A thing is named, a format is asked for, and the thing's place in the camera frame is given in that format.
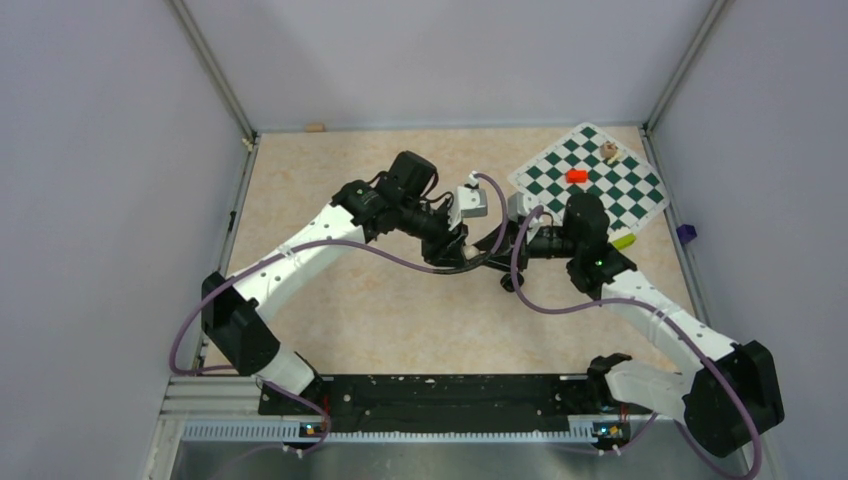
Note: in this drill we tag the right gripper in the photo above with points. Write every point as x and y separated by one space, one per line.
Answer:
507 247

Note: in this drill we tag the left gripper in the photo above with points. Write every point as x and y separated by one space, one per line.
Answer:
446 249

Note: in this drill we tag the white earbud charging case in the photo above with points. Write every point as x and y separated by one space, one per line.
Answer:
470 252

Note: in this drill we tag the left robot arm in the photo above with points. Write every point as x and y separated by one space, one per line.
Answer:
236 311

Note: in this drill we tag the red block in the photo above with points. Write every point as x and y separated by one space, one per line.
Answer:
577 176

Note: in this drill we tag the green white chessboard mat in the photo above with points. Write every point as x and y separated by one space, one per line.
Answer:
631 190

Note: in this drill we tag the yellow green white block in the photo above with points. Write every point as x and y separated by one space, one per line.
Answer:
623 241

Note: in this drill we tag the small beige figurine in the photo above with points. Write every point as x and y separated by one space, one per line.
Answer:
610 152

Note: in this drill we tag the purple object at right edge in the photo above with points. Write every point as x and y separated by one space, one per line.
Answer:
686 233

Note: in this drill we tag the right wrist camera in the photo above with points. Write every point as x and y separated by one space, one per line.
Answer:
519 206

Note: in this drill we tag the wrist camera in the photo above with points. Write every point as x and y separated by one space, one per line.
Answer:
469 201
519 206

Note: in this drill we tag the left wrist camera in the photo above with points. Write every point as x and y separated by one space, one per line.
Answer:
469 201

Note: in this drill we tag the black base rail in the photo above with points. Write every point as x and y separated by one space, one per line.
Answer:
442 404

